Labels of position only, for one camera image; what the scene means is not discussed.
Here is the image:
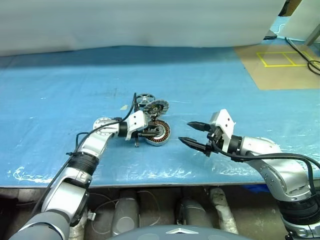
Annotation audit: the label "blue plastic table cover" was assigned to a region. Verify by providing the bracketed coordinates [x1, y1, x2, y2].
[0, 45, 320, 188]

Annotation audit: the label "dark grey rounded shape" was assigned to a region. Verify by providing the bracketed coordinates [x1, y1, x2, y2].
[111, 189, 140, 236]
[175, 196, 213, 229]

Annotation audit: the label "silver motor housing copper windings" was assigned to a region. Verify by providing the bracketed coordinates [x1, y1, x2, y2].
[144, 119, 172, 147]

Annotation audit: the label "orange brown box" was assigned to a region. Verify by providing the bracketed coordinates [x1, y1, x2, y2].
[278, 0, 301, 18]

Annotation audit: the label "thin white wire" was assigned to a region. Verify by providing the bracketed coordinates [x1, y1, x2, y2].
[90, 191, 161, 235]

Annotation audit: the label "grey robot torso cover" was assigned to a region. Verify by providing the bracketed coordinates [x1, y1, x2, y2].
[106, 223, 253, 240]

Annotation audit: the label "grey metal frame leg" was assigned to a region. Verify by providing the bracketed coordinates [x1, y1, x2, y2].
[303, 21, 320, 46]

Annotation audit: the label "dirty white rounded pole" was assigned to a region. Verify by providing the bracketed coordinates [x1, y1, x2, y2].
[209, 187, 239, 235]

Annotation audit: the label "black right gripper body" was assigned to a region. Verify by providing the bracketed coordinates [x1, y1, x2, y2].
[205, 123, 226, 158]

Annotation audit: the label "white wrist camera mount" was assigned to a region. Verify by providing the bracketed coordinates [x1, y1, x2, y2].
[209, 109, 237, 153]
[124, 110, 149, 141]

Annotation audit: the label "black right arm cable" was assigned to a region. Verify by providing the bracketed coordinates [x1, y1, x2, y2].
[211, 139, 320, 198]

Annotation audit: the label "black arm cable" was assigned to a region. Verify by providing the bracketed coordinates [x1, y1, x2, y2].
[31, 92, 138, 218]
[211, 139, 320, 198]

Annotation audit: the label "white curtain sheet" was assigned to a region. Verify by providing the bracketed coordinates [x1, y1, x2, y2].
[0, 0, 288, 59]

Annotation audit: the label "silver round motor lid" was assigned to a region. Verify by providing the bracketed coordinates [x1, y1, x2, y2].
[144, 99, 170, 118]

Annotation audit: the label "yellow floor tape marking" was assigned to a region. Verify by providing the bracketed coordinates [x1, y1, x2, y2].
[256, 51, 314, 69]

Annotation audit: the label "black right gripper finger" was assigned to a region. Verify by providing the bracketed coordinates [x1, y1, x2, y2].
[177, 136, 212, 158]
[187, 121, 214, 133]

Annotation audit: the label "white panel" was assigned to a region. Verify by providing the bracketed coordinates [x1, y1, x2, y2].
[286, 0, 320, 43]

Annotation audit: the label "silver spoked rotor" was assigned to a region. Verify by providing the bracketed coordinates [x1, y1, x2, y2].
[136, 92, 156, 111]

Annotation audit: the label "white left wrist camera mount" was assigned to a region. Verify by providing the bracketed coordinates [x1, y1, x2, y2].
[124, 110, 149, 141]

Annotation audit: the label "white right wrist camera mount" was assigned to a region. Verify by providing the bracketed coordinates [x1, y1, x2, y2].
[209, 109, 237, 153]

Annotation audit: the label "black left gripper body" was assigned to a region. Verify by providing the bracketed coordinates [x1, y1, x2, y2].
[133, 114, 156, 148]

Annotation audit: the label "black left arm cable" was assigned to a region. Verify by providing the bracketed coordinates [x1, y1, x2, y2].
[31, 92, 138, 218]

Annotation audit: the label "brown cardboard floor mat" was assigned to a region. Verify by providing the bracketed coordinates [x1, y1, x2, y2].
[233, 39, 320, 91]

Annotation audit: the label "black floor cable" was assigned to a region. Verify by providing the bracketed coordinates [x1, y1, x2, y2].
[284, 36, 320, 76]

